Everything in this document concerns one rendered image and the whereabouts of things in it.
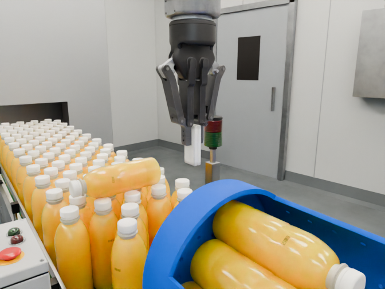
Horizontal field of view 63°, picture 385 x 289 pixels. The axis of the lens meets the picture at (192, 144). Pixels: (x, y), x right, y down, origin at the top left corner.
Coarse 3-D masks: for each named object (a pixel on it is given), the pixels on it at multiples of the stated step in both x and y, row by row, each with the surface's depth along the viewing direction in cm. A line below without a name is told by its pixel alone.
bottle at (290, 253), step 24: (216, 216) 50; (240, 216) 47; (264, 216) 46; (240, 240) 46; (264, 240) 42; (288, 240) 41; (312, 240) 40; (264, 264) 43; (288, 264) 39; (312, 264) 38; (336, 264) 38; (312, 288) 38
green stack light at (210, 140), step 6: (204, 132) 106; (210, 132) 104; (216, 132) 104; (222, 132) 106; (204, 138) 107; (210, 138) 104; (216, 138) 104; (204, 144) 107; (210, 144) 105; (216, 144) 105
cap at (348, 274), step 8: (344, 272) 36; (352, 272) 36; (360, 272) 36; (336, 280) 36; (344, 280) 36; (352, 280) 35; (360, 280) 36; (336, 288) 36; (344, 288) 35; (352, 288) 35; (360, 288) 36
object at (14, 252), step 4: (8, 248) 54; (12, 248) 54; (16, 248) 54; (20, 248) 55; (0, 252) 53; (4, 252) 53; (8, 252) 53; (12, 252) 53; (16, 252) 53; (20, 252) 54; (0, 256) 52; (4, 256) 52; (8, 256) 52; (12, 256) 52; (16, 256) 53; (8, 260) 53
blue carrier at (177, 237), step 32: (192, 192) 49; (224, 192) 48; (256, 192) 50; (192, 224) 44; (320, 224) 49; (160, 256) 44; (192, 256) 51; (352, 256) 48; (384, 256) 43; (160, 288) 43; (384, 288) 46
